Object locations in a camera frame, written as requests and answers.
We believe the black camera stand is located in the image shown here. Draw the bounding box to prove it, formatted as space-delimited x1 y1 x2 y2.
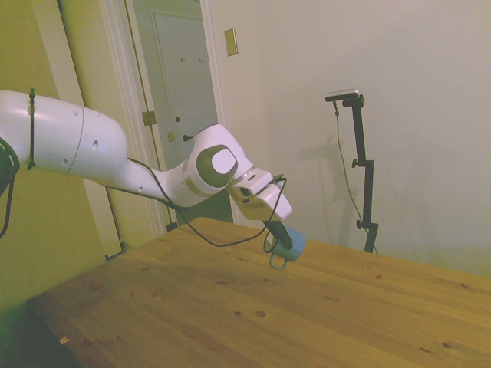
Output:
341 95 381 255

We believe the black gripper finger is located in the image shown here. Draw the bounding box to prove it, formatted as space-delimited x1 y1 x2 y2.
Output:
266 219 295 248

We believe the open cream door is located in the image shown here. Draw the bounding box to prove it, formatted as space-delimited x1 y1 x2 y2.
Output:
32 0 178 256

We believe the light blue enamel mug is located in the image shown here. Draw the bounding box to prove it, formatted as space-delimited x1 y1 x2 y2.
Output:
268 225 307 271

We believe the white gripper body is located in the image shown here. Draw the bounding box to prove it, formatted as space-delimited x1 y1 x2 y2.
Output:
229 184 293 223

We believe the closed white door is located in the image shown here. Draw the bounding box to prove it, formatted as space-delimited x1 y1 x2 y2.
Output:
152 10 228 223

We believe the brass light switch plate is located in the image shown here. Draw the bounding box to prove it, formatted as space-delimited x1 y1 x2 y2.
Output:
223 27 239 58

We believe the grey stereo camera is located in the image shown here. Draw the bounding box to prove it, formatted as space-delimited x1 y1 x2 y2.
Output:
325 88 362 104

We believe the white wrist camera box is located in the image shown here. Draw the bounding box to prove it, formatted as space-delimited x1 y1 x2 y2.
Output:
233 169 276 203

